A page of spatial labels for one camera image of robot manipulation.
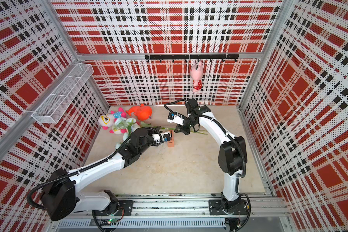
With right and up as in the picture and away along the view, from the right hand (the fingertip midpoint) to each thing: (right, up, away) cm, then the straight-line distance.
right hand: (180, 128), depth 85 cm
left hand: (-12, +1, -3) cm, 12 cm away
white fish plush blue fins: (-54, +5, +19) cm, 57 cm away
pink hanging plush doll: (+10, +34, +6) cm, 36 cm away
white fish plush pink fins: (-43, -3, +14) cm, 46 cm away
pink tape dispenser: (-7, -11, +12) cm, 17 cm away
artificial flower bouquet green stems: (-33, +2, +3) cm, 33 cm away
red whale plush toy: (-29, +10, +22) cm, 38 cm away
